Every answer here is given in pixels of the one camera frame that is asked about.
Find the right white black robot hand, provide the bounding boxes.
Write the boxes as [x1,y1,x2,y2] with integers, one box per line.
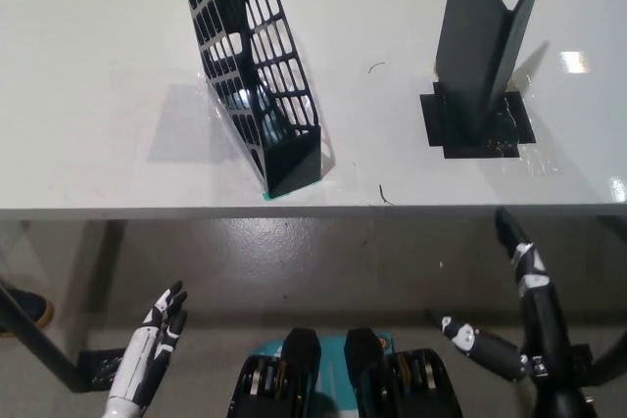
[439,207,597,393]

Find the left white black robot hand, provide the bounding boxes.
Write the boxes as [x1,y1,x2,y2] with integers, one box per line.
[106,280,190,418]

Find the black notebook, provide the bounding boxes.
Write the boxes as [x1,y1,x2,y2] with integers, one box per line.
[434,0,553,145]

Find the left black robot leg block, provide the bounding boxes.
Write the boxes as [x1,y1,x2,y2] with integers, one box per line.
[227,327,323,418]

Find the black robot leg block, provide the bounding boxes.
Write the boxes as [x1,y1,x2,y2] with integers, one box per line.
[345,327,465,418]
[227,327,323,418]

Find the right black robot leg block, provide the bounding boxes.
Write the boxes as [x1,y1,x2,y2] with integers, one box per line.
[345,327,465,418]

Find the black mesh file shelf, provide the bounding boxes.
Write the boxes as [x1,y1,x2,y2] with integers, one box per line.
[175,0,324,200]

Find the black table foot plate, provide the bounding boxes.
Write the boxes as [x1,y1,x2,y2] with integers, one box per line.
[77,347,129,390]
[557,342,595,370]

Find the dark metal table leg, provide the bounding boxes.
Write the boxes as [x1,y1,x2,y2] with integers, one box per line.
[0,278,95,394]

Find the black shoe with tan sole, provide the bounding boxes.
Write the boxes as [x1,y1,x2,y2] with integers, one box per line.
[0,289,56,339]

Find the black tape patch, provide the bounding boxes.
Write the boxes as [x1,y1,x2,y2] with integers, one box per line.
[419,89,536,160]

